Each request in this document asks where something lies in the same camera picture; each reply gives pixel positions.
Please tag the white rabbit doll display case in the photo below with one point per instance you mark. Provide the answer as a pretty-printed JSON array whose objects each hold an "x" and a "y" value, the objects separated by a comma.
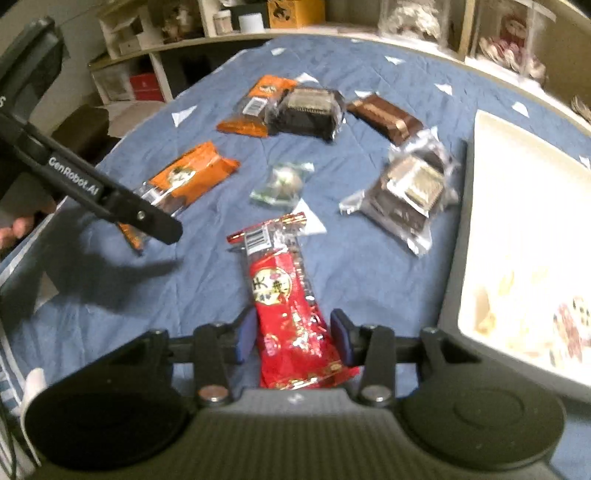
[{"x": 424, "y": 20}]

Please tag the dark cake packet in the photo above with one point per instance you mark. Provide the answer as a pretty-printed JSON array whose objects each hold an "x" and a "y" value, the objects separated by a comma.
[
  {"x": 412, "y": 190},
  {"x": 308, "y": 111}
]

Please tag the cookie print snack packet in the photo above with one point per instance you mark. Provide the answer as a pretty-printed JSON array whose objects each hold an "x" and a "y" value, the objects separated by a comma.
[{"x": 572, "y": 321}]

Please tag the small glass jar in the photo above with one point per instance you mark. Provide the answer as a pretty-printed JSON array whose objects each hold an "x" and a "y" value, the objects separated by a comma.
[{"x": 222, "y": 22}]

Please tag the white cracker snack packet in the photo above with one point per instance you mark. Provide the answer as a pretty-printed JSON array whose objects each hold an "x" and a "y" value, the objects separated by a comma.
[{"x": 495, "y": 313}]

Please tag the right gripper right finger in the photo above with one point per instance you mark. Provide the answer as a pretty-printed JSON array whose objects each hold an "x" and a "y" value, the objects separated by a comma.
[{"x": 460, "y": 407}]

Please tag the wooden bedside shelf unit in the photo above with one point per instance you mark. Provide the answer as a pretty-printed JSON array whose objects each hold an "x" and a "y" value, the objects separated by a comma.
[{"x": 355, "y": 33}]

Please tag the red snack packet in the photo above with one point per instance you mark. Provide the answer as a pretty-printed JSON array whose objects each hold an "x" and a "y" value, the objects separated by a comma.
[{"x": 296, "y": 348}]

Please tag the dark cake packet near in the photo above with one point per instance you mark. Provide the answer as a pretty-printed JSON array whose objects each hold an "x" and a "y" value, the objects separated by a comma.
[{"x": 412, "y": 190}]

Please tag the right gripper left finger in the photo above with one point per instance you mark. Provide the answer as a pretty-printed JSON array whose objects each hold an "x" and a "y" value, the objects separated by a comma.
[{"x": 137, "y": 401}]

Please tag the dark cake packet far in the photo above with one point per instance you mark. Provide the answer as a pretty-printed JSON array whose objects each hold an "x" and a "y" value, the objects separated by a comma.
[{"x": 308, "y": 111}]

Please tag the brown chocolate snack packet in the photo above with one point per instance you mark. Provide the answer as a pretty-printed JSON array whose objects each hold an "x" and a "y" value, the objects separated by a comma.
[{"x": 388, "y": 119}]

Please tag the pink doll display case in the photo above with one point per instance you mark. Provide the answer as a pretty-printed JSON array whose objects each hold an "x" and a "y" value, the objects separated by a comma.
[{"x": 513, "y": 35}]

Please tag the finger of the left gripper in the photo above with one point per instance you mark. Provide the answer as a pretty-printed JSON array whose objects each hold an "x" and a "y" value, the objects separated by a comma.
[{"x": 25, "y": 149}]

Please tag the orange snack packet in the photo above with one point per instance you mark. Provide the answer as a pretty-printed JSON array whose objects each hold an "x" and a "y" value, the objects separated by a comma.
[
  {"x": 252, "y": 113},
  {"x": 186, "y": 179}
]

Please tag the yellow cardboard box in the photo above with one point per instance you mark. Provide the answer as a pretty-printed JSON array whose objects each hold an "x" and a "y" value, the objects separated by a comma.
[{"x": 295, "y": 14}]

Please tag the small grey trinket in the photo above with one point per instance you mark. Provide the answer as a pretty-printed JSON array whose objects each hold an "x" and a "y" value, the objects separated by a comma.
[{"x": 581, "y": 108}]

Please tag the blue quilted bed cover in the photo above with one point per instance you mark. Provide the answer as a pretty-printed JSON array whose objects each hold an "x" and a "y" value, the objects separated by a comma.
[{"x": 76, "y": 291}]

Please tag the small green candy packet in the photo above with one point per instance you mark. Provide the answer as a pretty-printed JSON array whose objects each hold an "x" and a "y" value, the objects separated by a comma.
[{"x": 284, "y": 185}]

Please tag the white cylinder cup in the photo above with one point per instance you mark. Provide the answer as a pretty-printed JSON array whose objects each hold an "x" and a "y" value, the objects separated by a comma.
[{"x": 251, "y": 23}]

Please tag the red storage box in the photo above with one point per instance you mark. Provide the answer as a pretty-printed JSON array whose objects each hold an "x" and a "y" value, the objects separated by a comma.
[{"x": 146, "y": 88}]

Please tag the white shallow cardboard box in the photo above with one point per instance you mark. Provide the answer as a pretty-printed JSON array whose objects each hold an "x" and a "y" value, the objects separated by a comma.
[{"x": 526, "y": 209}]

